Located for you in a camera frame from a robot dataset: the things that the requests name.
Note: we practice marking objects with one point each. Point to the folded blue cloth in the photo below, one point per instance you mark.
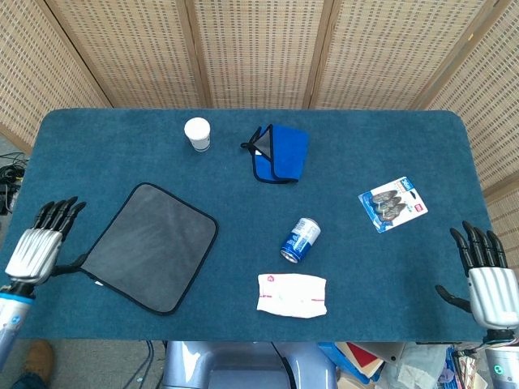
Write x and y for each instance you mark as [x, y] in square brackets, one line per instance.
[284, 156]

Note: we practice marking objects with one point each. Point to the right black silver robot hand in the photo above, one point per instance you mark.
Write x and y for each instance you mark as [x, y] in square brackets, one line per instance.
[492, 293]

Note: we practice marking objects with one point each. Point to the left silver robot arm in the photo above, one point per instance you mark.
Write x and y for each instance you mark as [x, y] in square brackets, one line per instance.
[10, 320]

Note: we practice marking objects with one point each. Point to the white pink wet wipes pack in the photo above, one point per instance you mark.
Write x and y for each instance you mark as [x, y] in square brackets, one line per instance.
[292, 296]

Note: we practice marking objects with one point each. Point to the clear plastic bag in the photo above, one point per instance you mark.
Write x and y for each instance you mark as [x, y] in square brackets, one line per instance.
[417, 364]

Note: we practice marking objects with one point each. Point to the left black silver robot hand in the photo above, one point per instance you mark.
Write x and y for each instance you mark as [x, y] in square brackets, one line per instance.
[34, 253]

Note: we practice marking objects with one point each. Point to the blue silver drink can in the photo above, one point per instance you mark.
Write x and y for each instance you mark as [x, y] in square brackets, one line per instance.
[301, 240]

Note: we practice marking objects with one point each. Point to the teal carpet table cover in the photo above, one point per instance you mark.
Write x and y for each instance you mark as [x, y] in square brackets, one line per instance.
[365, 142]

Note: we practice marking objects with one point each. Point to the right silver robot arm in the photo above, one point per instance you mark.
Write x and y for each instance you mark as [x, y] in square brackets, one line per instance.
[503, 362]

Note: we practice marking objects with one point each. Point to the grey-blue robot torso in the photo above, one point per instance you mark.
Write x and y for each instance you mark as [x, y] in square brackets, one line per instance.
[235, 364]

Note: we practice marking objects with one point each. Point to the brown shoe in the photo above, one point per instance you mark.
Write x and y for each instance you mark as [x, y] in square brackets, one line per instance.
[39, 358]

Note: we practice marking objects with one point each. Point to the white paper cup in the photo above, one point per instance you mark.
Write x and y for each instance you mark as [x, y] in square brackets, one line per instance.
[197, 133]

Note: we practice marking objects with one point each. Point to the blue blister pack of hooks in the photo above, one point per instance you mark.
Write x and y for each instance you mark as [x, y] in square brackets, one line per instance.
[392, 204]

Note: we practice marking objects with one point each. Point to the grey cloth mat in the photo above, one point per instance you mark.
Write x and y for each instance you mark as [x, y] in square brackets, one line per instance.
[154, 243]

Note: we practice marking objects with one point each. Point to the red book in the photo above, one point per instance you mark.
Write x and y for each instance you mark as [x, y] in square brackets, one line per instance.
[363, 358]

